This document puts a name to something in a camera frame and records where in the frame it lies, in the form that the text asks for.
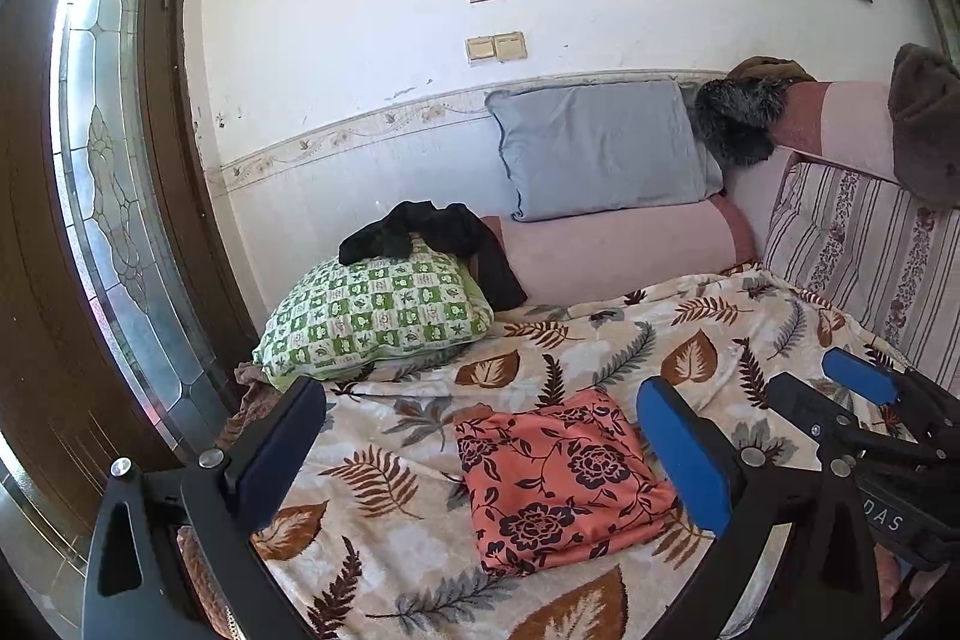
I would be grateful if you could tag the cream leaf-print blanket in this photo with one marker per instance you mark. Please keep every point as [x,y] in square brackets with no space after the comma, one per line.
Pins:
[600,340]

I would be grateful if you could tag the striped floral cushion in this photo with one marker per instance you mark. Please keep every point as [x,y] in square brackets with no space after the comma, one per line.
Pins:
[855,242]

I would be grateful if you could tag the beige light switch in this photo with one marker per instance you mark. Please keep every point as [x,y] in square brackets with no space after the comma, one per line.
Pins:
[510,45]
[480,48]

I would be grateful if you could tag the pink sofa backrest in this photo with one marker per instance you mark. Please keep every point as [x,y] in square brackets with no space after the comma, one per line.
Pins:
[840,123]

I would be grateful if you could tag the person's right hand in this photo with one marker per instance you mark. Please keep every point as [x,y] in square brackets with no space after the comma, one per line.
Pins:
[904,584]

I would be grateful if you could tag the olive brown cloth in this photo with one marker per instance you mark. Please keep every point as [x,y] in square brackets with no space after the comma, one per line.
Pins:
[772,70]

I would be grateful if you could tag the pink bolster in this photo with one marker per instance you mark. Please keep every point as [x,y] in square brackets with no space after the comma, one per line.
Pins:
[615,250]

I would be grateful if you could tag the orange black floral cloth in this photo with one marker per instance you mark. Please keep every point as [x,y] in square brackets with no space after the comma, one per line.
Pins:
[555,482]

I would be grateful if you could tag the dark grey furry cloth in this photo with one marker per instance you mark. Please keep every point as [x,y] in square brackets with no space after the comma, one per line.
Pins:
[739,119]

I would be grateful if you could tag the brown door with stained glass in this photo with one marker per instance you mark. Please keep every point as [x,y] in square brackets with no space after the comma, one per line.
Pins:
[45,235]

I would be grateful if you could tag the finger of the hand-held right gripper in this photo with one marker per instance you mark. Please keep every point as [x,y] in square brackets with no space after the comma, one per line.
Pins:
[806,411]
[859,377]

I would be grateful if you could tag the brown plush cloth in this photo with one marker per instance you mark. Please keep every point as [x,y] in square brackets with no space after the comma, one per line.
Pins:
[926,123]

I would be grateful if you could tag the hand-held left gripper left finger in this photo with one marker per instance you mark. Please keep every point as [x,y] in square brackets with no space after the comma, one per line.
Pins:
[277,460]

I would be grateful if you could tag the green white patterned pillow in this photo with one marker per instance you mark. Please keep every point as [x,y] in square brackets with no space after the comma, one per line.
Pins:
[375,317]

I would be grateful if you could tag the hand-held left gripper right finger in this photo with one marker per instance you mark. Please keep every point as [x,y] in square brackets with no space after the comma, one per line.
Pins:
[682,460]

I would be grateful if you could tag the grey-blue pillow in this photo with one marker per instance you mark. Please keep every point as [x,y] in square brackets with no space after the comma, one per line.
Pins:
[600,153]

